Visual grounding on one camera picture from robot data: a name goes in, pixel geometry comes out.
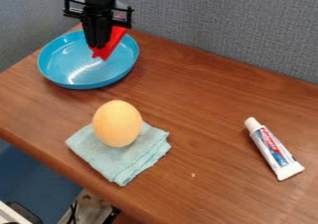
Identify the orange egg-shaped object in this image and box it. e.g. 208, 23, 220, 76
92, 100, 143, 148

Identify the grey bag under table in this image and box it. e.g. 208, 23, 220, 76
57, 190, 115, 224

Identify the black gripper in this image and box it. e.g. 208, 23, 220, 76
63, 0, 133, 48

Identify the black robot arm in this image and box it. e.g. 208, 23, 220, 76
63, 0, 133, 49

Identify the white object bottom corner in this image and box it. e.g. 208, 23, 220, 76
0, 201, 42, 224

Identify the light blue folded cloth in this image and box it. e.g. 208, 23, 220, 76
65, 123, 171, 187

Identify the white toothpaste tube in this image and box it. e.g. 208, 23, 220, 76
244, 117, 304, 181

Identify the blue plate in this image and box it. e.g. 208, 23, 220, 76
37, 31, 139, 90

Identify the red plastic block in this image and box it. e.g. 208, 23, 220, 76
89, 14, 128, 60

